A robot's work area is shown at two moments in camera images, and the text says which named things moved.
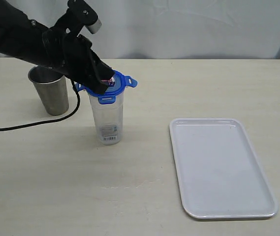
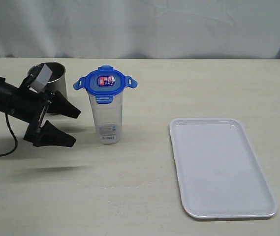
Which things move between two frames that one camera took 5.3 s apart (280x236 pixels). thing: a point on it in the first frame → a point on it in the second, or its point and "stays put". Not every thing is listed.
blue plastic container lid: (118, 84) stays put
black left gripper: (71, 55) → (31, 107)
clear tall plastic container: (108, 119) stays put
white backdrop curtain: (181, 29) stays put
